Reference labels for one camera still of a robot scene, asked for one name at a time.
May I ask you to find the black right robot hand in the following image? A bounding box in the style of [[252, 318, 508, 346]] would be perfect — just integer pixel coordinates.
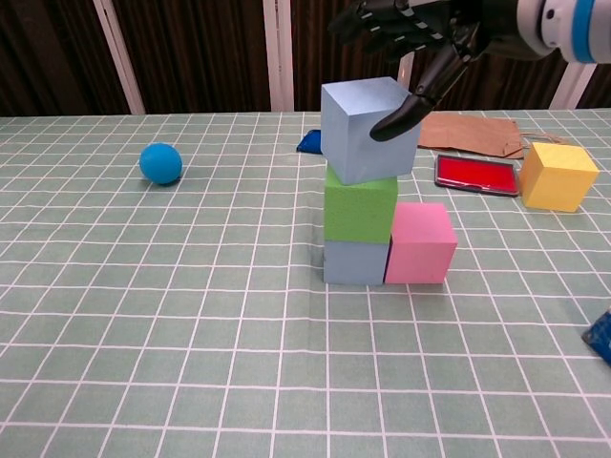
[[328, 0, 526, 143]]

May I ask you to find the light blue foam cube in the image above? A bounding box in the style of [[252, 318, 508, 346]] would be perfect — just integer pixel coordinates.
[[322, 238, 393, 286], [320, 76, 420, 186]]

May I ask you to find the green foam cube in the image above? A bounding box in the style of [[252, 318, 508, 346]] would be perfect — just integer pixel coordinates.
[[323, 164, 399, 244]]

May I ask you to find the yellow foam cube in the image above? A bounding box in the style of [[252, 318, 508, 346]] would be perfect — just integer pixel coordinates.
[[517, 141, 600, 214]]

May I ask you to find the pink foam cube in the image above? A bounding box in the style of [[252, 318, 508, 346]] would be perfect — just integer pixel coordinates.
[[384, 201, 459, 285]]

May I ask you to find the brown paper bag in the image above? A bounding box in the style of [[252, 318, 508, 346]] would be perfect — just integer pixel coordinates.
[[415, 112, 574, 159]]

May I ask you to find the dark blue snack packet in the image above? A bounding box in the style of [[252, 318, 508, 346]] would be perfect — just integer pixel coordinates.
[[295, 128, 327, 155]]

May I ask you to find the red ink pad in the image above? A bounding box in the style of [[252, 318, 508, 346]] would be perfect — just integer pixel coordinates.
[[433, 153, 520, 198]]

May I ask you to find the dark pleated curtain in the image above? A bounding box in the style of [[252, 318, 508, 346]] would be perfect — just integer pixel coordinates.
[[0, 0, 611, 116]]

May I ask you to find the blue ball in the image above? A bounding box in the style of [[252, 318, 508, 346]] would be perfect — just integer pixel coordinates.
[[138, 141, 184, 186]]

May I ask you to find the blue cookie box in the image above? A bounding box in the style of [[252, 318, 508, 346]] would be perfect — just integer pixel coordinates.
[[580, 307, 611, 366]]

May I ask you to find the green checkered tablecloth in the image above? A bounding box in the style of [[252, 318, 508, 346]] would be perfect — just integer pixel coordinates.
[[0, 110, 611, 458]]

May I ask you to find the white metal frame post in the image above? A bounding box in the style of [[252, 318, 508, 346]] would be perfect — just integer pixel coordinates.
[[93, 0, 147, 115], [396, 51, 415, 93], [262, 0, 294, 114], [548, 59, 603, 110]]

